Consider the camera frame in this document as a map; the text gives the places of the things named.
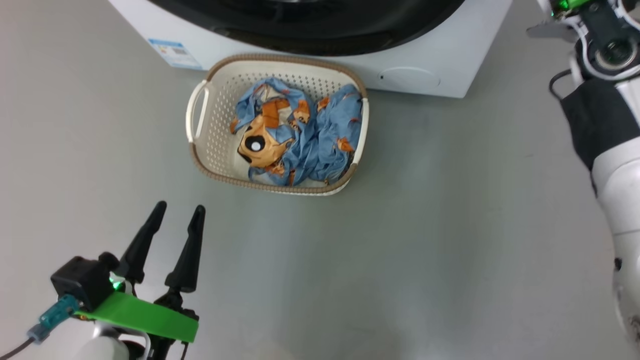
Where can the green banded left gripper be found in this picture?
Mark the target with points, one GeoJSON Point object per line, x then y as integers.
{"type": "Point", "coordinates": [145, 317]}

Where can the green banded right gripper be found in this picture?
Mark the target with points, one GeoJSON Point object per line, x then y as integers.
{"type": "Point", "coordinates": [570, 5]}

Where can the blue garment large orange print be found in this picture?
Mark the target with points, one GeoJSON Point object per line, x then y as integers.
{"type": "Point", "coordinates": [262, 142]}

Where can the blue garment small orange prints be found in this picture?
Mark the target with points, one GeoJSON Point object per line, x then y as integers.
{"type": "Point", "coordinates": [332, 132]}

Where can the dark round washing machine door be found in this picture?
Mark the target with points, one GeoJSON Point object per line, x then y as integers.
{"type": "Point", "coordinates": [310, 30]}

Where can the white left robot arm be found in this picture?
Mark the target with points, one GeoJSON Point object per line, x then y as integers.
{"type": "Point", "coordinates": [102, 347]}

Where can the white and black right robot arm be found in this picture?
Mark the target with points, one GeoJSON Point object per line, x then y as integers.
{"type": "Point", "coordinates": [620, 190]}

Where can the white front-load washing machine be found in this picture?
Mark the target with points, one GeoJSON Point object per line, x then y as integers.
{"type": "Point", "coordinates": [465, 55]}

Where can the cream perforated laundry basket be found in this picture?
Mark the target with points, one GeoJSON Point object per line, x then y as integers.
{"type": "Point", "coordinates": [220, 125]}

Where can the round white filter cover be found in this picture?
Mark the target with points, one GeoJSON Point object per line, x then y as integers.
{"type": "Point", "coordinates": [410, 78]}

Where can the blue white energy label sticker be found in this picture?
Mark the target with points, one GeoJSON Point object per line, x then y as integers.
{"type": "Point", "coordinates": [175, 54]}

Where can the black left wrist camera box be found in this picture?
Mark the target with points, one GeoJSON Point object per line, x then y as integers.
{"type": "Point", "coordinates": [80, 280]}

